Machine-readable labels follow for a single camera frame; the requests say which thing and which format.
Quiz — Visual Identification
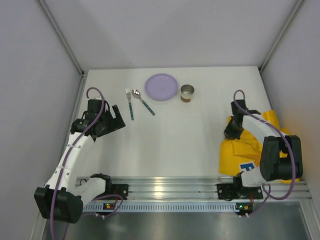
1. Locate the black left arm base bracket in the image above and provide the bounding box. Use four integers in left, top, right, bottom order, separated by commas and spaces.
108, 183, 129, 200

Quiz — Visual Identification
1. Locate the spoon with teal handle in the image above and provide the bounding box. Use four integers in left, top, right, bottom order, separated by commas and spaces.
131, 89, 155, 116

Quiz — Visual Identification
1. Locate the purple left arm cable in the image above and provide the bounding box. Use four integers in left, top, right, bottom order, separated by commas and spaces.
49, 86, 124, 240

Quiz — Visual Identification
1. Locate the metal cup with brown base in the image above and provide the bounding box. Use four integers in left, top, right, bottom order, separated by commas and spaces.
180, 84, 195, 103

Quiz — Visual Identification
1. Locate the black right arm base bracket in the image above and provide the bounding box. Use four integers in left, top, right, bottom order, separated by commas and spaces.
216, 183, 263, 201

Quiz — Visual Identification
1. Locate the perforated grey cable duct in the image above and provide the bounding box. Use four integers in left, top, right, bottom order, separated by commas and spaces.
83, 201, 252, 213

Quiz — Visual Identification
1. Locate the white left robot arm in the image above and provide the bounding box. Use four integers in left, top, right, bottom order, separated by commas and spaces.
34, 99, 126, 224

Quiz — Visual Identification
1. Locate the purple plastic plate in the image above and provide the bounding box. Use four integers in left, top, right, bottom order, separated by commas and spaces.
144, 73, 178, 101

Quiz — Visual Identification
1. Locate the aluminium mounting rail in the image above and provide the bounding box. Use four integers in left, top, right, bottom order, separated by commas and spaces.
111, 176, 312, 202

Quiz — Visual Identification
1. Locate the fork with teal handle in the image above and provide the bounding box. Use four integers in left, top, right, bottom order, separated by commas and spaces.
125, 88, 134, 121

